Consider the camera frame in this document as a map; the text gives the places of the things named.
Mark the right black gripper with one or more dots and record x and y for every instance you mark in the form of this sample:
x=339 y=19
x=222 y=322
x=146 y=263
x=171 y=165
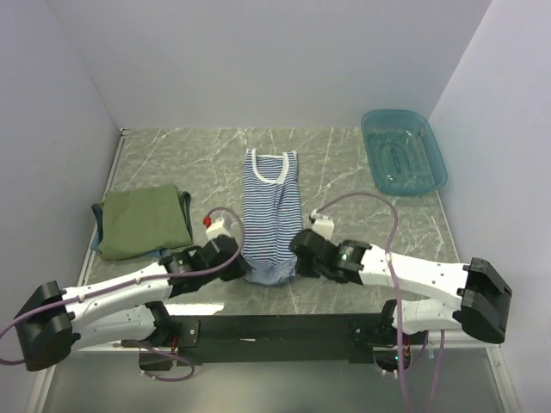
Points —
x=305 y=270

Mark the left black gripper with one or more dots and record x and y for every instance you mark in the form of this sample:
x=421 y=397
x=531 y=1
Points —
x=239 y=268

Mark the blue white striped tank top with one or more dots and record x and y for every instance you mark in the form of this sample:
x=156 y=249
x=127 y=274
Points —
x=272 y=216

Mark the olive green tank top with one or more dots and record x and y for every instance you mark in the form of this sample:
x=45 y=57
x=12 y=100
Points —
x=160 y=216

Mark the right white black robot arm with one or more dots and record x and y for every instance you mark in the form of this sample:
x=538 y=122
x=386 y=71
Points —
x=470 y=297

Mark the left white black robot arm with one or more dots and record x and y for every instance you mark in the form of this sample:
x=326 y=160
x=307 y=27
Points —
x=56 y=321

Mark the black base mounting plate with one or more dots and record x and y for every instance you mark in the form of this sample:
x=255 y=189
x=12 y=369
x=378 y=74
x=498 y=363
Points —
x=356 y=338

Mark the teal plastic laundry basket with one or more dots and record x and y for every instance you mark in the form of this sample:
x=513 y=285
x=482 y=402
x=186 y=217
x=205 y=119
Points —
x=403 y=154

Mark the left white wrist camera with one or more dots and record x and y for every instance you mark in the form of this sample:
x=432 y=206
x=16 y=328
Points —
x=217 y=227

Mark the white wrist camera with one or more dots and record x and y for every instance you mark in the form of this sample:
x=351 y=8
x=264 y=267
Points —
x=217 y=227
x=321 y=224

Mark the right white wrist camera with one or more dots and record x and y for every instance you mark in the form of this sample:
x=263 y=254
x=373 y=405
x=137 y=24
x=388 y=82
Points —
x=321 y=224

